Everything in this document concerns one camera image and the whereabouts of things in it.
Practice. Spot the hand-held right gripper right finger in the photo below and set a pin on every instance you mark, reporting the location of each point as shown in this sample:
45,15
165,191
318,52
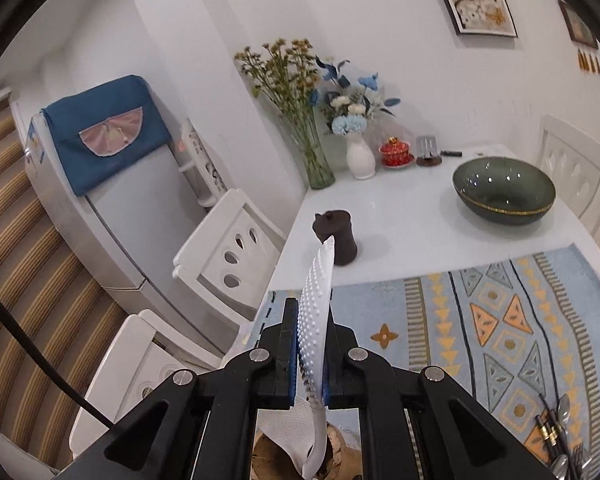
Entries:
327,393

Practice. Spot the blue fridge cover cloth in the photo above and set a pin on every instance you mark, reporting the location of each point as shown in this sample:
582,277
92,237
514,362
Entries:
105,125

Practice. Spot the bamboo utensil holder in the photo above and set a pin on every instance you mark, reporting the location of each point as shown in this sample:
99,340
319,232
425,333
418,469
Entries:
342,455

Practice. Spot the blue and white flower bouquet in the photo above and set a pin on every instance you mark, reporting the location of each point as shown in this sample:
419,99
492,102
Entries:
352,95

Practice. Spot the orange hanging wall ornaments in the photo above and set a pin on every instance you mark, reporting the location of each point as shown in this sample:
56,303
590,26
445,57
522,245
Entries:
589,62

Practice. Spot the white refrigerator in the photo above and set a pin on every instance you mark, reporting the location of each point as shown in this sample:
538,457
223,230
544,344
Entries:
125,220

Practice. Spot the blue patterned table mat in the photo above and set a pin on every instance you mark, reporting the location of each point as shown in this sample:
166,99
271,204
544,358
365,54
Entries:
455,335

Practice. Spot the white storage rack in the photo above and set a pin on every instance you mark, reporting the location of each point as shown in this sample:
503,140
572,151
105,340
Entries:
205,165

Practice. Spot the white ceramic vase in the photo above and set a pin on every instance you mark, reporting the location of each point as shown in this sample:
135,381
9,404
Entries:
361,157

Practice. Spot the silver holder on wooden base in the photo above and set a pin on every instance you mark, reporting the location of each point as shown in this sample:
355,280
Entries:
428,152

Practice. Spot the red lidded teacup with saucer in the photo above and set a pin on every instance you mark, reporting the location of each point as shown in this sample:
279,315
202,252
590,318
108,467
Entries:
395,152

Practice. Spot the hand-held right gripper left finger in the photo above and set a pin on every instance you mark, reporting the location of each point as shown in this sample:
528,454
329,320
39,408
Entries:
295,375

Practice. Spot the dark green ceramic bowl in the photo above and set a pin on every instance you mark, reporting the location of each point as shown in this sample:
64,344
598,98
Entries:
505,190

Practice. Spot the small black stick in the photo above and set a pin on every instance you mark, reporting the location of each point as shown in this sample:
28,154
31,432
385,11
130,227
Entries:
450,153

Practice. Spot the clear glass vase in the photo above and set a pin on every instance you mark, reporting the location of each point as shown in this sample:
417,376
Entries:
317,160

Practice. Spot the white dining chair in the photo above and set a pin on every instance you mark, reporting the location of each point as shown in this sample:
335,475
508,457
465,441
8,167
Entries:
130,360
230,250
575,165

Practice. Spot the dark brown clay pot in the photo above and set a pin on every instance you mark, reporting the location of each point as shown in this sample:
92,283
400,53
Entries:
337,240

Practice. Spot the dried yellow flower bunch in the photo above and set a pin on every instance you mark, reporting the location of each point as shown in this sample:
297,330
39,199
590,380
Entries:
280,75

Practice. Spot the small dark framed picture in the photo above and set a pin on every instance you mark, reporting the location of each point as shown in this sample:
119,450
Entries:
577,25

